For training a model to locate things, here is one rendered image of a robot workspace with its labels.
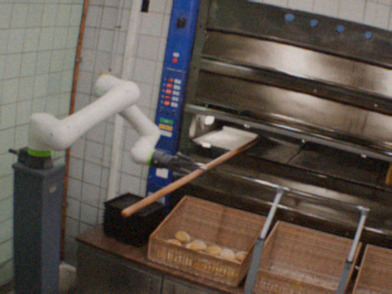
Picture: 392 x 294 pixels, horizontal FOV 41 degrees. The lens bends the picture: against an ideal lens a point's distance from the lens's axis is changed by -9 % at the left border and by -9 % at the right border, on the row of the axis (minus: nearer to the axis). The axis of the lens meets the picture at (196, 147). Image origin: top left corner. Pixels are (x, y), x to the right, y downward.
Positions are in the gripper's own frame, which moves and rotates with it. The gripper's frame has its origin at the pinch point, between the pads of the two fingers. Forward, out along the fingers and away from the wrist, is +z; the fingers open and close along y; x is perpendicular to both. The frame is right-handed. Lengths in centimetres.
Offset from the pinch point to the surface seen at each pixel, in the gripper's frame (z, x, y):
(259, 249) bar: 40, 6, 30
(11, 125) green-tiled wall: -121, 12, 1
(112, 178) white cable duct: -79, -52, 38
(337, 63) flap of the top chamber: 51, -56, -65
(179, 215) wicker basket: -25, -44, 46
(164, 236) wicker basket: -25, -25, 53
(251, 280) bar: 40, 6, 48
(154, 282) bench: -16, 0, 72
